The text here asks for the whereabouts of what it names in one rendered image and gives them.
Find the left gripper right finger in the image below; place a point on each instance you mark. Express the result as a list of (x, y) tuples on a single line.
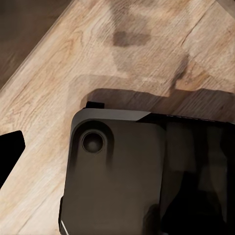
[(227, 146)]

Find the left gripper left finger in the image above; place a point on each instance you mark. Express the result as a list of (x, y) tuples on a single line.
[(12, 146)]

